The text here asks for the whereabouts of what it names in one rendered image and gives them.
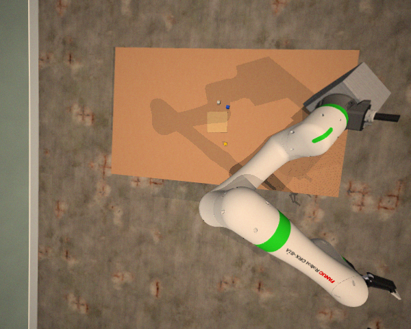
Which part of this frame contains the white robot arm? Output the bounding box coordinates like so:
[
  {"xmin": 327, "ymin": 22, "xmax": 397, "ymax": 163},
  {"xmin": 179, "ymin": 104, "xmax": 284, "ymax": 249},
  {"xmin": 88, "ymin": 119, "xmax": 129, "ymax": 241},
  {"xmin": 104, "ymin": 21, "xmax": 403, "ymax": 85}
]
[{"xmin": 199, "ymin": 93, "xmax": 401, "ymax": 307}]

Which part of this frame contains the tan square mat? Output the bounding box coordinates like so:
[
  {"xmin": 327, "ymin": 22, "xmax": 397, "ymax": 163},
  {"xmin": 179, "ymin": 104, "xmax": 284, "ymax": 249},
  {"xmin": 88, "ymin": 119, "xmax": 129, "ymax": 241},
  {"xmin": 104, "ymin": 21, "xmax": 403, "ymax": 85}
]
[{"xmin": 207, "ymin": 112, "xmax": 227, "ymax": 132}]

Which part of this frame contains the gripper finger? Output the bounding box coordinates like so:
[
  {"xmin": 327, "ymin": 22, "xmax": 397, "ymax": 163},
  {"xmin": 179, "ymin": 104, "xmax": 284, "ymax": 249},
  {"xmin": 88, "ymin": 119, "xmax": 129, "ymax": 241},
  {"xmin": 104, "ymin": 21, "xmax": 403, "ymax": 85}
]
[{"xmin": 362, "ymin": 272, "xmax": 401, "ymax": 300}]

